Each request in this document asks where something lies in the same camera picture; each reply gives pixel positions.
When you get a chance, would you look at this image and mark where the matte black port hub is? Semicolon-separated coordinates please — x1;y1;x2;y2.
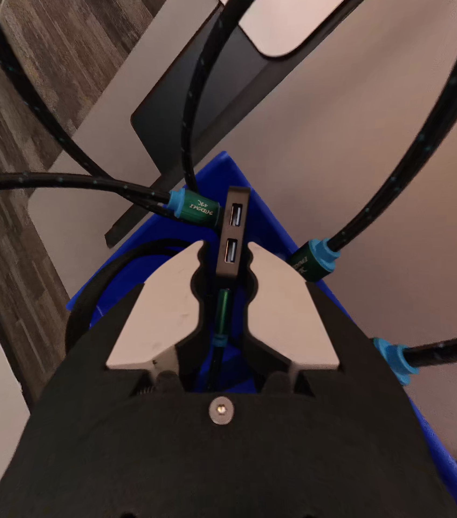
215;185;252;290

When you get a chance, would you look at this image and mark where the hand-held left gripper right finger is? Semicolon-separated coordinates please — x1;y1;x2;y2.
240;241;341;392

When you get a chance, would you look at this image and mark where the white sign stand base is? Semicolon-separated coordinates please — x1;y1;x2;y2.
238;0;360;57

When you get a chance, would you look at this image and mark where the blue plastic bin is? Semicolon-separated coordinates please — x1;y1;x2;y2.
67;151;457;518

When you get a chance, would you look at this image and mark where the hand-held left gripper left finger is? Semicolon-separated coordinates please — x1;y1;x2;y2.
105;240;218;392

